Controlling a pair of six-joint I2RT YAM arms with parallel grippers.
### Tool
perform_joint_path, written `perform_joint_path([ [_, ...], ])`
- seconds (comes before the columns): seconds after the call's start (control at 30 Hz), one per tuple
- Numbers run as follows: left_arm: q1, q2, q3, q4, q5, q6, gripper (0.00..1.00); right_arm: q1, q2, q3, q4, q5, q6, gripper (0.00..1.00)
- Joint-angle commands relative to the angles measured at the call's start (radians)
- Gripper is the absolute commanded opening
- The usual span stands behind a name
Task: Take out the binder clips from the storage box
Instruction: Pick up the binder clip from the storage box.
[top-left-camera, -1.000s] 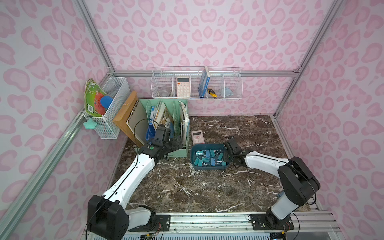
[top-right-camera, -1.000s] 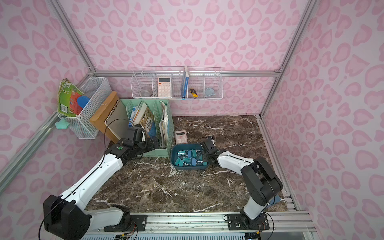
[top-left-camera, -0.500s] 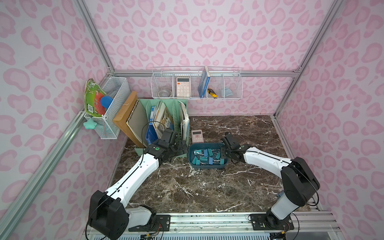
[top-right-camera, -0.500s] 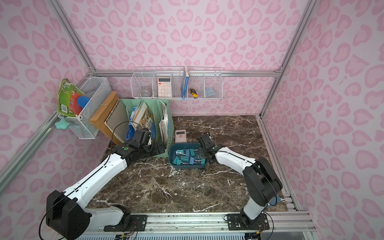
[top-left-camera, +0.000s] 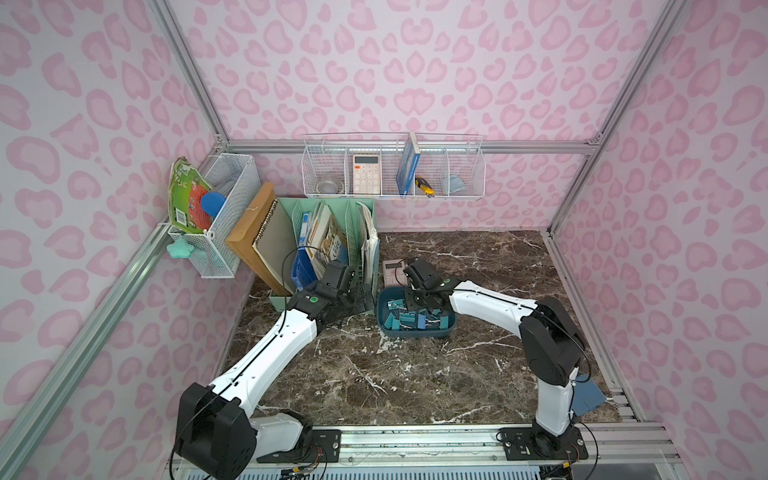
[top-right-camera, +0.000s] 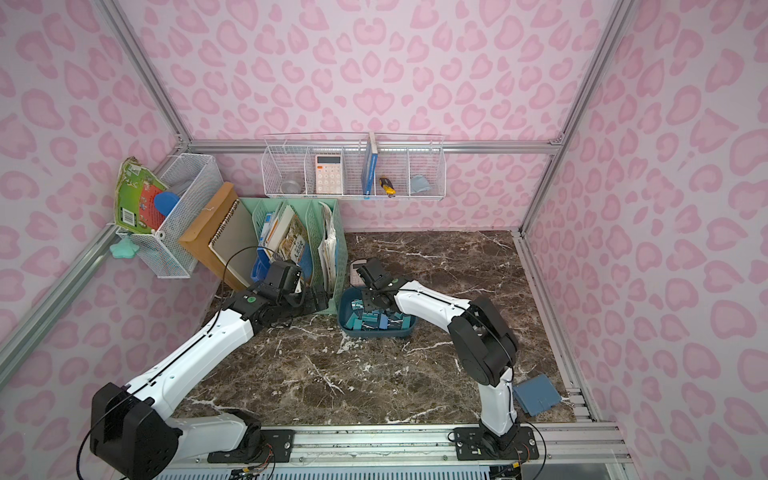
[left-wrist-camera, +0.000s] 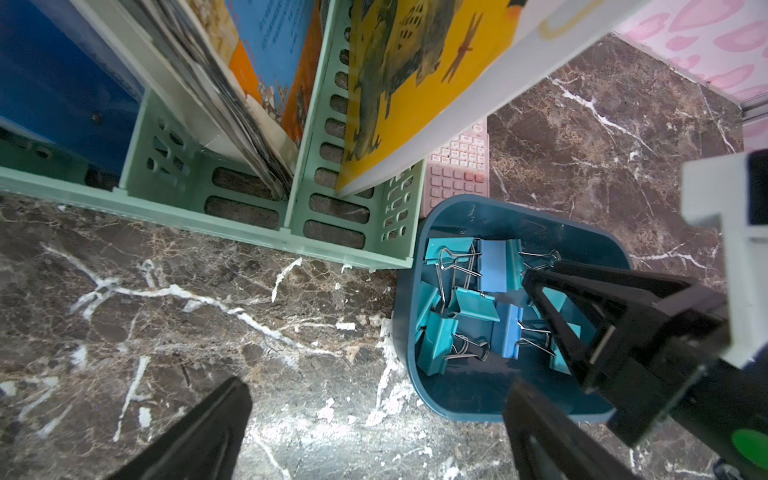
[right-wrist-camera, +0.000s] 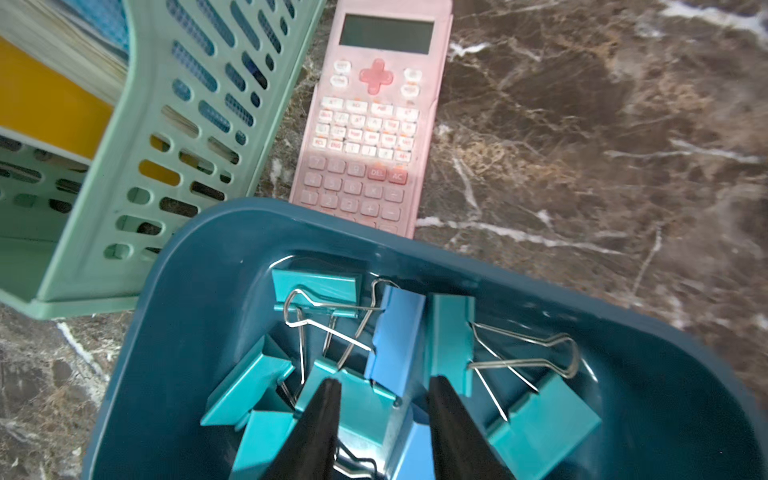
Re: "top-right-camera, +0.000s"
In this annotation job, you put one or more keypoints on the green packaged card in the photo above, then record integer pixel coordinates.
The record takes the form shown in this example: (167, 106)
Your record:
(136, 189)

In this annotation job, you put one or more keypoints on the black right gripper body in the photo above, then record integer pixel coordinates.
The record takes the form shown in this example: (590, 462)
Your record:
(372, 280)

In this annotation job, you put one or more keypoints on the white wire wall basket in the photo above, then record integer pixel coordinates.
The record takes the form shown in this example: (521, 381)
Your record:
(401, 156)

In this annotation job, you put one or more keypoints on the light blue cup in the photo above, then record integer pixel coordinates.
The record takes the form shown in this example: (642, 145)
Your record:
(419, 184)

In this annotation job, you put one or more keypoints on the blue book in basket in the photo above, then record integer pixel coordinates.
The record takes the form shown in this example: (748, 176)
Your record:
(368, 173)

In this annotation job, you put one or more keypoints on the mint star hook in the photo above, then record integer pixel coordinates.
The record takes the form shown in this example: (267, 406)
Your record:
(125, 248)

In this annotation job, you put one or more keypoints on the blue grey notebook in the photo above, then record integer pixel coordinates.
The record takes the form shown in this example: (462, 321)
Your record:
(536, 395)

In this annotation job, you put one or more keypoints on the green file organizer rack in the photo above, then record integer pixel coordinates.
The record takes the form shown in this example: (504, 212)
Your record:
(314, 214)

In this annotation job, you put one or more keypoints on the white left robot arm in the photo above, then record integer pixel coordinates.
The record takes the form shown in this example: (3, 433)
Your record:
(132, 427)

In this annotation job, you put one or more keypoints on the brown cardboard folder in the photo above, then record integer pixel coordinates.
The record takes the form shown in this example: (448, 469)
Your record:
(195, 240)

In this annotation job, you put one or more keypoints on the yellow black small tool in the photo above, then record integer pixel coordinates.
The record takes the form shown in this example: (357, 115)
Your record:
(387, 186)

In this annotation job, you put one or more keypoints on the blue round disc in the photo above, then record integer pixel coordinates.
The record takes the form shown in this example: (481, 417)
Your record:
(165, 201)

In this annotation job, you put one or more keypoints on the white papers stack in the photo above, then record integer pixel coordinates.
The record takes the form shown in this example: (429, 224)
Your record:
(327, 248)

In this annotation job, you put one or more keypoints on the dark teal storage box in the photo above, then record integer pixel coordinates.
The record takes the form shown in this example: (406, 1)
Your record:
(355, 321)

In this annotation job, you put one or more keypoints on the white mesh side basket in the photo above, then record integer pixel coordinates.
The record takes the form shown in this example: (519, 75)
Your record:
(161, 251)

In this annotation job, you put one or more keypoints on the white orange calculator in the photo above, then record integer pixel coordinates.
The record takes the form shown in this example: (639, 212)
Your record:
(329, 174)

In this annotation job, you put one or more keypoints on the yellow cover magazine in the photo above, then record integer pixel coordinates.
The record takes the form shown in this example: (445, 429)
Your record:
(288, 240)

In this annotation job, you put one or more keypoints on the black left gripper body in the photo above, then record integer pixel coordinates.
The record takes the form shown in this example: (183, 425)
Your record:
(294, 297)

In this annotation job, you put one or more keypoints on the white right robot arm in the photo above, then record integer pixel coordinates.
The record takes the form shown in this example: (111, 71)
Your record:
(485, 345)

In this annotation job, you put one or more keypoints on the clear tape roll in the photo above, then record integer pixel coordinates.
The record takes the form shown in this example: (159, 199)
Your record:
(291, 187)

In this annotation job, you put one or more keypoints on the grey spiral notebook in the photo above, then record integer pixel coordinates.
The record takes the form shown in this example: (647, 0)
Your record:
(236, 243)

